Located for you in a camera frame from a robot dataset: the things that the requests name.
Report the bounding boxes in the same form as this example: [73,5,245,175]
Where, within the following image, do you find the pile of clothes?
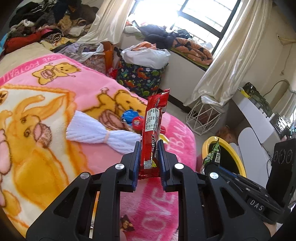
[1,1,99,55]

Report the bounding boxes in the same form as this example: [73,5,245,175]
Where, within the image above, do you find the black window frame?
[128,0,241,53]

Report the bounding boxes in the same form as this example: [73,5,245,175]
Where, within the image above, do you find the white plastic bag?
[121,46,171,69]

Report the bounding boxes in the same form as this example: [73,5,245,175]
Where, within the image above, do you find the dinosaur print laundry basket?
[116,58,167,99]

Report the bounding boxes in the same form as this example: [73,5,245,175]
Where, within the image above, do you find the brown candy wrapper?
[120,214,134,232]

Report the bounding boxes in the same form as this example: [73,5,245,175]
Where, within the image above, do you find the red snack wrapper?
[138,89,170,179]

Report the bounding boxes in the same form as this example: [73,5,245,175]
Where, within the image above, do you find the orange paper bag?
[103,42,114,75]

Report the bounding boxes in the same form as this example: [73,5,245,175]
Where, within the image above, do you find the right cream curtain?
[184,1,273,108]

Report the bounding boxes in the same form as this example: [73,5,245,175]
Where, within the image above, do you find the white desk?
[232,90,280,156]

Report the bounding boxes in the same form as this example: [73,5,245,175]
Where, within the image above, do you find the white chair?
[238,127,271,188]

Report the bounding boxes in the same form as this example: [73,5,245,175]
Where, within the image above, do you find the left cream curtain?
[77,0,133,45]

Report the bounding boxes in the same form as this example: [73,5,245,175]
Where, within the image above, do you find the pink bear fleece blanket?
[0,53,197,241]

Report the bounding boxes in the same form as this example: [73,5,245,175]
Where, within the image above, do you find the white wire stool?
[185,98,225,136]

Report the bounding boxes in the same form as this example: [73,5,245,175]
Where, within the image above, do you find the cream curtain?
[184,1,273,108]
[77,0,133,45]

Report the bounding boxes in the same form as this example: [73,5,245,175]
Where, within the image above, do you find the red round snack pack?
[132,116,144,135]

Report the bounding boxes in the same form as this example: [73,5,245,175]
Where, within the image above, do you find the yellow rimmed black trash bin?
[201,136,247,177]

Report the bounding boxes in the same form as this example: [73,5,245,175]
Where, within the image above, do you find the dark jacket on sill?
[138,25,175,49]

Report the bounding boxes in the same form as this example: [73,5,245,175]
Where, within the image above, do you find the orange black patterned blanket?
[171,38,213,66]

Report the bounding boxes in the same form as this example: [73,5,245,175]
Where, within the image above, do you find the green snack wrapper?
[200,138,221,174]

